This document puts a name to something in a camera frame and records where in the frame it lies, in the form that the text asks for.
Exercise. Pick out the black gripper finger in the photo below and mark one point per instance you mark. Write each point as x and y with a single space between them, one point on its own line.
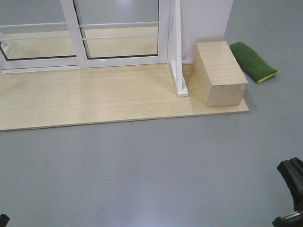
292 220
292 173
4 219

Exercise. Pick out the white framed sliding glass door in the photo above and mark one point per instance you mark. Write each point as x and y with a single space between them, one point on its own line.
108 33

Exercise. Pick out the green sandbag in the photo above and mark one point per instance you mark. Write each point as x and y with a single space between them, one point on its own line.
251 63

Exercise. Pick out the plywood box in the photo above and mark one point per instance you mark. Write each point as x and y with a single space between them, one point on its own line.
222 81

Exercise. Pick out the light plywood base board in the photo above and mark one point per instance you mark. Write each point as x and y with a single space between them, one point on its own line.
35 100

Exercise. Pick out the white wooden support brace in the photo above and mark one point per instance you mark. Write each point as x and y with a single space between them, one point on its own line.
175 57

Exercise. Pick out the fixed white framed glass panel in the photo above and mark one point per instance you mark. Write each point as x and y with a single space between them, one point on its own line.
39 35

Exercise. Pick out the white door frame post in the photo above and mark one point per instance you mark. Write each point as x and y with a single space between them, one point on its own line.
202 21

